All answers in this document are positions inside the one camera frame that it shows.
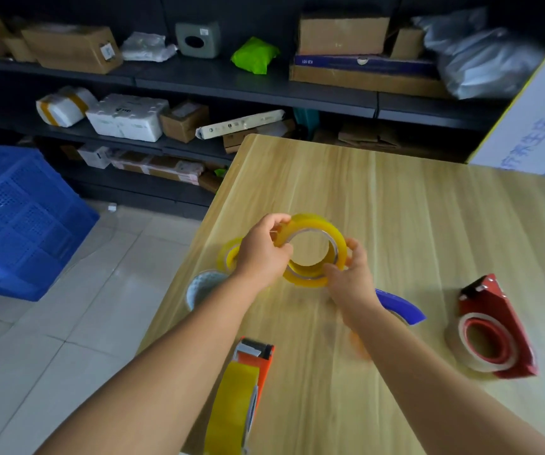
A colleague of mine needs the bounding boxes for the person's right hand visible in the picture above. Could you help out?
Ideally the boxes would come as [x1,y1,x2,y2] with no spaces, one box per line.
[322,238,383,328]

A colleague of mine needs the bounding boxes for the person's left hand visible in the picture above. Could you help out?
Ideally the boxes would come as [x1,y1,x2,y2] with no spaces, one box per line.
[232,213,295,293]

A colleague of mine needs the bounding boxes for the large yellow tape roll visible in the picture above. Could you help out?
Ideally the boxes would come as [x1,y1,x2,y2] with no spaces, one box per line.
[272,213,349,288]

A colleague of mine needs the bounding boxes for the person's left forearm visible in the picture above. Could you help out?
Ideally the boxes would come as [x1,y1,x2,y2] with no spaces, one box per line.
[36,272,266,455]

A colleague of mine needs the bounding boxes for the person's right forearm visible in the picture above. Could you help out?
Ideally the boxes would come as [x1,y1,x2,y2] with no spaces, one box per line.
[346,308,545,455]

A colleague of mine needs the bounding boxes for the small yellow tape roll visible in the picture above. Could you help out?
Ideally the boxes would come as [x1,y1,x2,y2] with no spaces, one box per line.
[218,238,245,273]

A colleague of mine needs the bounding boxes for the blue tape roll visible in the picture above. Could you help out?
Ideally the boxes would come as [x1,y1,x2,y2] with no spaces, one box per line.
[375,289,428,327]

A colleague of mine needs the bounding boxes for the white tape roll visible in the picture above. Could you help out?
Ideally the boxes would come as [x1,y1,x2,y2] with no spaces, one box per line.
[186,270,230,312]

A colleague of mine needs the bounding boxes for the dark brown cardboard box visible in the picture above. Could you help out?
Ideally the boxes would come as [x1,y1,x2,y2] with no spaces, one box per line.
[199,170,224,194]

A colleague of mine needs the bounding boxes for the orange tape dispenser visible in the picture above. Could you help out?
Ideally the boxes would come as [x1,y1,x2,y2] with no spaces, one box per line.
[232,338,276,455]

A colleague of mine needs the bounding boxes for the low cardboard box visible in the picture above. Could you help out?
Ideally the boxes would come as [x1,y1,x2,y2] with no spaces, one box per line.
[222,119,298,155]

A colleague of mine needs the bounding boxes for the teal container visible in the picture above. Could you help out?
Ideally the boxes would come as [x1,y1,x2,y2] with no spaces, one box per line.
[293,108,321,139]

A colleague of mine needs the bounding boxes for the flattened cardboard sheet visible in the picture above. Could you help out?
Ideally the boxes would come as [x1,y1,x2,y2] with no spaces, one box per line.
[336,120,402,150]

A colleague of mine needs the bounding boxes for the clear tape roll red core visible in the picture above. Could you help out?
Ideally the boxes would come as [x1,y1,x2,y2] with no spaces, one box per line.
[444,312,519,373]

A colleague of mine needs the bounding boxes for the flat taped parcel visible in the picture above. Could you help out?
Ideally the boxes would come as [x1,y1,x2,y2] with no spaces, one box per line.
[110,150,206,185]

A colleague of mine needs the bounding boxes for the yellow tape roll in dispenser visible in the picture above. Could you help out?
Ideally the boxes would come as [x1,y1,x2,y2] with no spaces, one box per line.
[203,361,260,455]

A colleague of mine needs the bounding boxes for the small taped cardboard box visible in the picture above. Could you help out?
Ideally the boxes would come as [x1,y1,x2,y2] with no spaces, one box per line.
[159,100,211,144]

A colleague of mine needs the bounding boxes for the dark metal shelf unit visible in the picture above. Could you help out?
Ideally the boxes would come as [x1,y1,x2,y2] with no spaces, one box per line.
[0,0,545,221]

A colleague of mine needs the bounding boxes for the red tape dispenser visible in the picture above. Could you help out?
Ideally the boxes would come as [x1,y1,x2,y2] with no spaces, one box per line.
[457,274,539,379]

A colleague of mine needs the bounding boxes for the flat wide cardboard box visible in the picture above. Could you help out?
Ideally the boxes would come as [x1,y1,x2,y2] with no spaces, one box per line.
[289,65,449,99]

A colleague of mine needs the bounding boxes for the green plastic packet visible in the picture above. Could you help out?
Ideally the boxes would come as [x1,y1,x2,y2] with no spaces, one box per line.
[230,37,281,75]

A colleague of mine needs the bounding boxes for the white foam box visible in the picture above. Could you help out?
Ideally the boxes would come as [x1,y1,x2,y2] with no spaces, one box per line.
[85,94,170,143]

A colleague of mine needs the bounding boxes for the flat blue box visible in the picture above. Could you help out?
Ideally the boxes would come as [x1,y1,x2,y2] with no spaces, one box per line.
[293,54,440,79]

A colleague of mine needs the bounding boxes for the small white box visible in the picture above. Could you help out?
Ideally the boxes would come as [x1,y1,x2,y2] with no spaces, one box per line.
[77,145,113,170]

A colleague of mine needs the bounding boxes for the plain cardboard box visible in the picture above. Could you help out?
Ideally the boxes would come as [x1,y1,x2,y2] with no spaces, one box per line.
[297,14,391,57]

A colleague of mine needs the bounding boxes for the grey box with round hole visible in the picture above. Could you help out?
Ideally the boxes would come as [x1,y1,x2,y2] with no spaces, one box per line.
[175,21,221,59]

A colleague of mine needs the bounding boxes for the small cardboard carton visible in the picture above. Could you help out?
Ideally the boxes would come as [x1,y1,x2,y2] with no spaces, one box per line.
[389,27,426,61]

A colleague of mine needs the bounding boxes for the white plastic bag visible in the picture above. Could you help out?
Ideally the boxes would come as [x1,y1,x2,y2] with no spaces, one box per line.
[120,31,179,62]

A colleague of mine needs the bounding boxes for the white board with blue print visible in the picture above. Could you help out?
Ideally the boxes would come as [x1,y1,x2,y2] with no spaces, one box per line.
[467,15,545,181]

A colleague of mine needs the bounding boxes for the grey plastic mailer bags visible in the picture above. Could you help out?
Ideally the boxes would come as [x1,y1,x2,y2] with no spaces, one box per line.
[414,7,545,100]

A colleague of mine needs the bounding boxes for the white parcel with yellow tape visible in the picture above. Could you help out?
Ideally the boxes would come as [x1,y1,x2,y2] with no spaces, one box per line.
[36,86,98,128]

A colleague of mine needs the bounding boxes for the blue plastic crate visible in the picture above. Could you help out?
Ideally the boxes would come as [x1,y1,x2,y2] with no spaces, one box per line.
[0,143,101,302]

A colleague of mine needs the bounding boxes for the long cardboard box white label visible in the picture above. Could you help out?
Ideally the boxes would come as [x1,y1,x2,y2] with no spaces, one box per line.
[21,24,124,75]

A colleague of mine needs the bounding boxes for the small brown cardboard box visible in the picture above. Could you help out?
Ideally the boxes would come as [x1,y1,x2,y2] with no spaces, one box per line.
[3,35,37,63]

